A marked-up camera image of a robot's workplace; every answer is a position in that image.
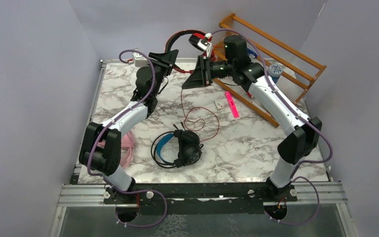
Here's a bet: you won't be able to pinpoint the red black headphones with cable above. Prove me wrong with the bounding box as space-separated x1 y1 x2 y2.
164 30 221 143

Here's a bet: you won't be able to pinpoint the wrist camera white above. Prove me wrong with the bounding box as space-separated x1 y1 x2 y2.
127 52 148 68
197 33 213 59

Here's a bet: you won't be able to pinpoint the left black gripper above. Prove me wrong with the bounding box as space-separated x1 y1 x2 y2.
146 49 178 97

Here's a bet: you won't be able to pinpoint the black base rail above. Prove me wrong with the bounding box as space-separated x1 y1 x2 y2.
103 182 297 215

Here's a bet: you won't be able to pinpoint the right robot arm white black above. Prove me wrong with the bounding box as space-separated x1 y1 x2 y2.
182 35 322 201

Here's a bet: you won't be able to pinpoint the blue black tool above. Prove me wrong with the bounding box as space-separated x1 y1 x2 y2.
247 48 258 58

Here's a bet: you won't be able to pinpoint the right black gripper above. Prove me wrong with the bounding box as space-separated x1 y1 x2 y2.
183 54 236 89

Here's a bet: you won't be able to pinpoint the pink headphones with cable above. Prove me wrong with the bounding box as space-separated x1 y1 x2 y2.
97 129 135 173

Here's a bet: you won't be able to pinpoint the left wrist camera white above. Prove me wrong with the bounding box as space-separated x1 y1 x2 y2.
127 52 148 68

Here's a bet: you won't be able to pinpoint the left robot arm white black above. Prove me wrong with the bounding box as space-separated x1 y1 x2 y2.
78 49 179 203

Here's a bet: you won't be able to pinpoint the orange wooden rack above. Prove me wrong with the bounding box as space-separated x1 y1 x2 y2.
214 13 327 128

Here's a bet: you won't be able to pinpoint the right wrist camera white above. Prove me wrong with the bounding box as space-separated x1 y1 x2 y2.
197 33 213 59

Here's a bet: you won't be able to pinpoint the blue white round container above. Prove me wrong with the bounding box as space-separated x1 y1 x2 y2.
267 63 284 84

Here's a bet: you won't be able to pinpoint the small white card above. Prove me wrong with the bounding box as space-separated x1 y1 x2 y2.
214 100 224 110

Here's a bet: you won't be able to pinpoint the black blue headphones with cable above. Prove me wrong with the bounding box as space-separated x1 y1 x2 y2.
151 122 204 169

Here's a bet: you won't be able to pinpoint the pink highlighter marker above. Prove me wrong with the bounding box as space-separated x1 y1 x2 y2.
225 91 240 119

